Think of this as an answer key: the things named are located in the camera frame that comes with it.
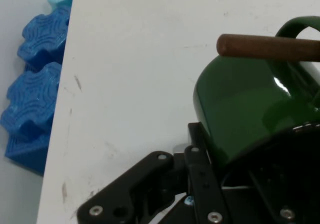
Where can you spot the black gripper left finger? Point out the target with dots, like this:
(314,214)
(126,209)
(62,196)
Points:
(200,184)

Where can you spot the green enamel mug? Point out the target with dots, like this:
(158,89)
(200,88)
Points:
(237,96)

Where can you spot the dark blue foam tile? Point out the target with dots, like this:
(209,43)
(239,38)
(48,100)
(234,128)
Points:
(45,39)
(30,104)

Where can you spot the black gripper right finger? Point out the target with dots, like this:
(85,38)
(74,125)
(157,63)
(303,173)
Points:
(275,184)

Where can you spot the brown wooden mug tree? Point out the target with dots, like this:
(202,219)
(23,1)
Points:
(262,47)

